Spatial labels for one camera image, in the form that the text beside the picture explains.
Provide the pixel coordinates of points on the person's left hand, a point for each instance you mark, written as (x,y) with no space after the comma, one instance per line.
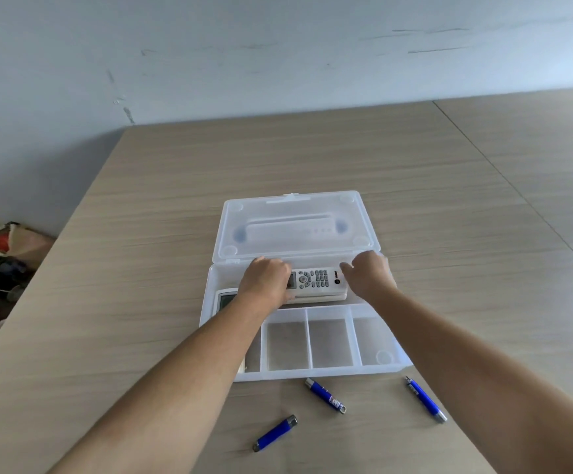
(262,283)

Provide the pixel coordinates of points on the person's right forearm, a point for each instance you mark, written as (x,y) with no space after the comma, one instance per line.
(484,385)

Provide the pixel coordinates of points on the person's left fingers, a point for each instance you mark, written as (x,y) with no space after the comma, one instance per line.
(281,271)

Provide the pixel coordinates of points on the white remote control with display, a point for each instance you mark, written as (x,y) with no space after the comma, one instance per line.
(227,335)

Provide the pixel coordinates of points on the blue pen light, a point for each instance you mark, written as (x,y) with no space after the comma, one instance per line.
(275,433)
(325,395)
(425,399)

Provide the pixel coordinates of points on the person's right hand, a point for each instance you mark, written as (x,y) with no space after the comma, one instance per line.
(371,279)

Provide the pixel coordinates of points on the person's left forearm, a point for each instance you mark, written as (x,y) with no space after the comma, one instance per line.
(158,394)

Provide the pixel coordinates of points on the clear plastic storage box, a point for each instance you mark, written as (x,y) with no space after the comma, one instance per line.
(301,286)

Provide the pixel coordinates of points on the white remote control with buttons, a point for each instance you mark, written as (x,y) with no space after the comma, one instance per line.
(317,284)

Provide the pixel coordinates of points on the pile of bags and clutter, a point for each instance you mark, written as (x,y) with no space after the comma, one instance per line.
(0,271)

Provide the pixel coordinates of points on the person's right fingers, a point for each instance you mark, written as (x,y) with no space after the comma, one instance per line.
(349,269)

